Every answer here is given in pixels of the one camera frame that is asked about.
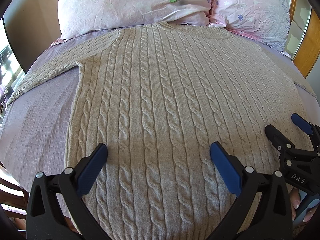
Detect beige cable-knit sweater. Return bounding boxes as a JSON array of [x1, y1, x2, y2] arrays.
[[6, 21, 316, 240]]

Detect lavender bed sheet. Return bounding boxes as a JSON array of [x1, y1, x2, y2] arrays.
[[0, 27, 320, 221]]

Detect white floral pillow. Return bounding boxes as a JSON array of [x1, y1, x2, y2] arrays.
[[57, 0, 212, 40]]

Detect person's right hand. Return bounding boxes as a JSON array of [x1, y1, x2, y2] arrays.
[[289, 187, 320, 223]]

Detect pink floral pillow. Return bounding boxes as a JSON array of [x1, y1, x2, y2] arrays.
[[209, 0, 290, 55]]

